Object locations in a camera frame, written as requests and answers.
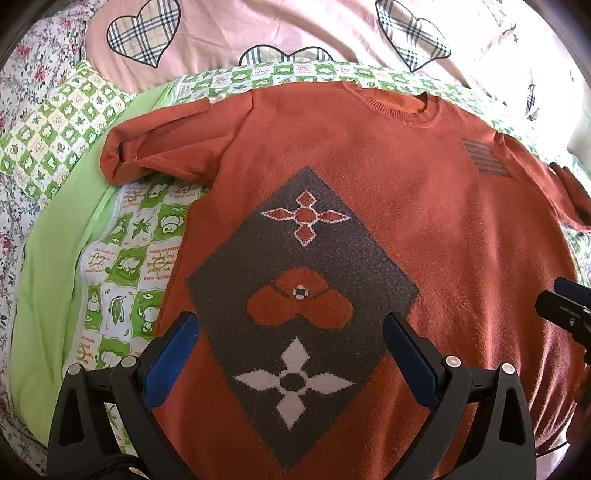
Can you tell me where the orange knit patterned sweater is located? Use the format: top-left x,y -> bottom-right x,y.
99,80 -> 591,480

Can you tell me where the pink duvet with plaid hearts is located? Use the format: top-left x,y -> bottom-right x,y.
86,0 -> 590,140

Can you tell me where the green checkered pillow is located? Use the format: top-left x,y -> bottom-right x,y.
1,60 -> 134,207

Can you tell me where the floral white bed sheet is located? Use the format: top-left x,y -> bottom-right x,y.
1,1 -> 103,479

